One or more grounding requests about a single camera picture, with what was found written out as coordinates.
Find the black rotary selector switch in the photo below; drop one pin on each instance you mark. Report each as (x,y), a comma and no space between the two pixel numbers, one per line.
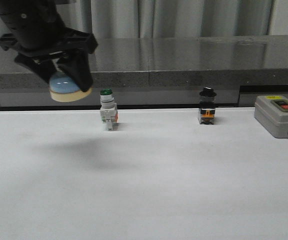
(207,107)

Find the dark granite counter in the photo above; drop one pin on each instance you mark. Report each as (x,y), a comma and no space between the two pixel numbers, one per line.
(163,72)

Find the blue desk bell cream base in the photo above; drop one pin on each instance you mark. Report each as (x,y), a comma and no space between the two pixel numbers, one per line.
(63,89)

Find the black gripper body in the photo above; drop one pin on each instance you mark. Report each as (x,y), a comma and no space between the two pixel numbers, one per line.
(37,31)

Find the grey curtain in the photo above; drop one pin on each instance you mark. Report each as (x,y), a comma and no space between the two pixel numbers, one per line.
(151,19)

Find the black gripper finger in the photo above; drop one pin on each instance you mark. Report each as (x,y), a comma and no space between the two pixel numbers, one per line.
(44,70)
(75,64)

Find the green pushbutton switch white body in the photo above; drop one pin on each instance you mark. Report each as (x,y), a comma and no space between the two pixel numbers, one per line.
(108,110)

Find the grey switch box red button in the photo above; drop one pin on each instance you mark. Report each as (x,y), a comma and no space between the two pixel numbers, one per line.
(271,111)

